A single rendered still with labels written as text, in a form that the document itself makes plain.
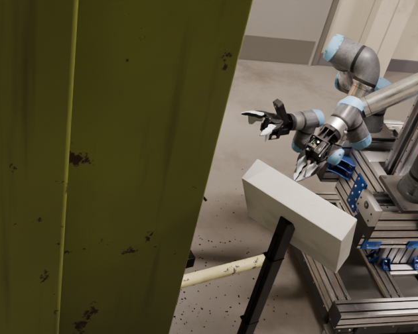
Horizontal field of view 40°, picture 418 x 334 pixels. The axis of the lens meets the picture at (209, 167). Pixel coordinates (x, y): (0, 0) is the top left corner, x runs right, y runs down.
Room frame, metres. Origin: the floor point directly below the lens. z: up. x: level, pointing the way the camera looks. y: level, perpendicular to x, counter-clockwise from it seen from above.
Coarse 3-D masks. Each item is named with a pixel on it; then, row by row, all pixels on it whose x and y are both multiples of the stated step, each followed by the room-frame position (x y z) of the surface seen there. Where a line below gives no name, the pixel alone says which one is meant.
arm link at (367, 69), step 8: (368, 48) 2.16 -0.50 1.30; (360, 56) 2.13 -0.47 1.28; (368, 56) 2.13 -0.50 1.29; (376, 56) 2.15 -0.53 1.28; (360, 64) 2.11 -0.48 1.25; (368, 64) 2.11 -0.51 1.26; (376, 64) 2.12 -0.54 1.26; (360, 72) 2.10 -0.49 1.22; (368, 72) 2.09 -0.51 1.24; (376, 72) 2.11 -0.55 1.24; (360, 80) 2.09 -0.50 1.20; (368, 80) 2.08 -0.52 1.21; (376, 80) 2.10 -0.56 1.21; (352, 88) 2.10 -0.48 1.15; (360, 88) 2.08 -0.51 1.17; (368, 88) 2.08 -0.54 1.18; (360, 96) 2.07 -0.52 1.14; (344, 136) 2.02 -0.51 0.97; (336, 144) 2.00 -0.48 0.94; (336, 152) 1.98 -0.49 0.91; (328, 160) 1.98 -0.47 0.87; (336, 160) 1.97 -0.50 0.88
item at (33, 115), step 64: (0, 0) 0.87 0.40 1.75; (64, 0) 0.93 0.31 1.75; (0, 64) 0.86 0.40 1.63; (64, 64) 0.93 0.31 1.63; (0, 128) 0.86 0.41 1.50; (64, 128) 0.93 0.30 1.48; (0, 192) 0.86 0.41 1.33; (64, 192) 0.94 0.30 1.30; (0, 256) 0.86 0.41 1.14; (0, 320) 0.85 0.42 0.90
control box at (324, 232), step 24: (264, 168) 1.36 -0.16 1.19; (264, 192) 1.29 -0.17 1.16; (288, 192) 1.29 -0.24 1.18; (312, 192) 1.30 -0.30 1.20; (264, 216) 1.38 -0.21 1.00; (288, 216) 1.28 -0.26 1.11; (312, 216) 1.23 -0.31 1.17; (336, 216) 1.23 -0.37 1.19; (312, 240) 1.27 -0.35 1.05; (336, 240) 1.18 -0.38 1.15; (336, 264) 1.25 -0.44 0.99
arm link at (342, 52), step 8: (336, 40) 2.19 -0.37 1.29; (344, 40) 2.19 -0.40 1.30; (352, 40) 2.20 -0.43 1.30; (328, 48) 2.18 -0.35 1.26; (336, 48) 2.16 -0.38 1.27; (344, 48) 2.16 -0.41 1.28; (352, 48) 2.16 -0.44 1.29; (360, 48) 2.16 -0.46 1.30; (328, 56) 2.17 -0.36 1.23; (336, 56) 2.16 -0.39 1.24; (344, 56) 2.14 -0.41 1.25; (352, 56) 2.13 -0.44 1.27; (336, 64) 2.17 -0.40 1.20; (344, 64) 2.14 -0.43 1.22; (352, 64) 2.12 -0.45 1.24; (344, 72) 2.27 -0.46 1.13; (352, 72) 2.14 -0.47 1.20; (336, 80) 2.48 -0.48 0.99; (344, 80) 2.36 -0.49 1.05; (352, 80) 2.36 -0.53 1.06; (336, 88) 2.49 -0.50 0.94; (344, 88) 2.42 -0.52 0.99
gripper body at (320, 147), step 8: (328, 128) 1.64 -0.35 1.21; (312, 136) 1.63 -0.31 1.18; (320, 136) 1.64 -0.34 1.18; (328, 136) 1.64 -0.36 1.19; (336, 136) 1.65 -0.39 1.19; (304, 144) 1.59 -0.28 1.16; (312, 144) 1.59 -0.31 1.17; (320, 144) 1.59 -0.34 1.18; (328, 144) 1.59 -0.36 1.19; (312, 152) 1.58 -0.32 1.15; (320, 152) 1.57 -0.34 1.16; (328, 152) 1.61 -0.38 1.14; (312, 160) 1.60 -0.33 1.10; (320, 160) 1.58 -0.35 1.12
